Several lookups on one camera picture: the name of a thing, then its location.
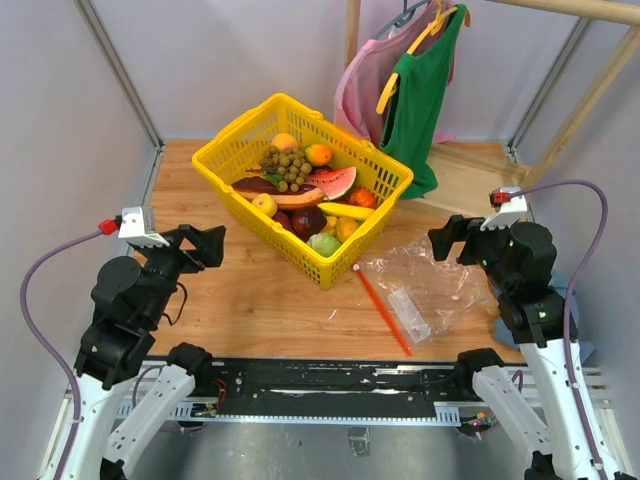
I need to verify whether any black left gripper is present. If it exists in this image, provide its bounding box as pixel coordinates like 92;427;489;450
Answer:
136;221;226;325

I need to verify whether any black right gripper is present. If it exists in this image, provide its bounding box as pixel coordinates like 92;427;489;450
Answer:
427;210;515;290

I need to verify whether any yellow apple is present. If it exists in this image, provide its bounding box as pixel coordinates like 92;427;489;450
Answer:
251;193;278;218

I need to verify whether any clear zip top bag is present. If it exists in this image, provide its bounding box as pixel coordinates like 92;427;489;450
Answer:
353;234;492;354

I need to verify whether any yellow plastic basket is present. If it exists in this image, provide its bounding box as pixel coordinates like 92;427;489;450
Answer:
192;93;413;289

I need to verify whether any dark red apple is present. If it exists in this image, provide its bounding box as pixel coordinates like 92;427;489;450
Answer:
291;206;327;241

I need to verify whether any green cabbage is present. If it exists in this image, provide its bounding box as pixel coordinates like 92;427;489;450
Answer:
307;232;342;258

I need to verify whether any orange green mango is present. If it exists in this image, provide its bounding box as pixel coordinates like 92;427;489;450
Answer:
304;144;333;167

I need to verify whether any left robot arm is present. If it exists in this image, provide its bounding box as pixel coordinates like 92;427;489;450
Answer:
47;219;226;479

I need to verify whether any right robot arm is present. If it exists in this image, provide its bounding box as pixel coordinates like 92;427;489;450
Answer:
428;215;628;479

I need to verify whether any wooden clothes rack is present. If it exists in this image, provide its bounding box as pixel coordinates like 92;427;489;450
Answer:
344;0;640;221

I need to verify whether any purple sweet potato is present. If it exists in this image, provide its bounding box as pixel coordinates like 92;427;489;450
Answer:
272;210;296;235

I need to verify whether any orange pumpkin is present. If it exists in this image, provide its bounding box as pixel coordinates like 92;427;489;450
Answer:
348;188;377;209

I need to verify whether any yellow banana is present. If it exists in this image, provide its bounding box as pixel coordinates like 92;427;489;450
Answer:
317;202;375;222

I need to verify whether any yellow lemon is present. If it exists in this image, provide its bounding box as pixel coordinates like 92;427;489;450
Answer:
322;216;360;243

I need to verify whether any longan bunch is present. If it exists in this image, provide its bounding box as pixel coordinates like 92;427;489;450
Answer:
246;146;313;193

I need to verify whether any papaya slice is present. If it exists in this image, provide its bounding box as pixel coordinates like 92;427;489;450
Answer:
231;177;325;210

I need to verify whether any blue cloth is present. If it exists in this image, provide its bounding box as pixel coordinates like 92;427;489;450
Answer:
493;269;595;365

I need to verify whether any watermelon slice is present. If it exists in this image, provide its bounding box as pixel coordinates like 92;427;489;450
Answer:
306;166;357;200

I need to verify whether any peach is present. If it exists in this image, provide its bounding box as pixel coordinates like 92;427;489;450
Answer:
271;133;299;151

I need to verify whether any green shirt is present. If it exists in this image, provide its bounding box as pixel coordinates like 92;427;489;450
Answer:
379;4;470;200

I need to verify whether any yellow hanger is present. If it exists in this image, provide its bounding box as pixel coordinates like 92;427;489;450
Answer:
375;0;472;115

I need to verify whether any pink shirt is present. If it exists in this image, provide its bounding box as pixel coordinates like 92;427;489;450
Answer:
334;1;457;148

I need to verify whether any grey hanger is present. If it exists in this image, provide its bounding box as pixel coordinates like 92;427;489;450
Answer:
373;0;430;40

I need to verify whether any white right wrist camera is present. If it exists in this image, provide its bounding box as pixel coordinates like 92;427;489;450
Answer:
480;187;528;231

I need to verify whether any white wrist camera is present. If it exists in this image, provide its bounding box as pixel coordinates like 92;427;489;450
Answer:
480;187;528;231
98;206;170;248

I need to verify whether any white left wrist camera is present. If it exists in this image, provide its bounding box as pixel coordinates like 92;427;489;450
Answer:
98;206;170;248

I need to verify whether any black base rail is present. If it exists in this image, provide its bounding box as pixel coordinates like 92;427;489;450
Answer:
173;359;482;426

